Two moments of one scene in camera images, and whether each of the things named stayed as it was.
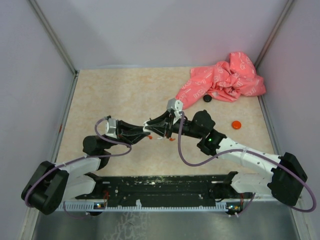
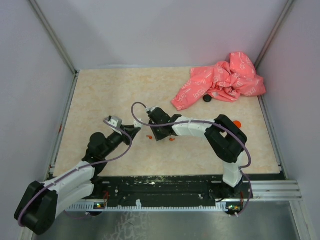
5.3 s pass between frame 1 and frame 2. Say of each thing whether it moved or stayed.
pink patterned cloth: stayed
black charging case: stayed
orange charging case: stayed
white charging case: moved
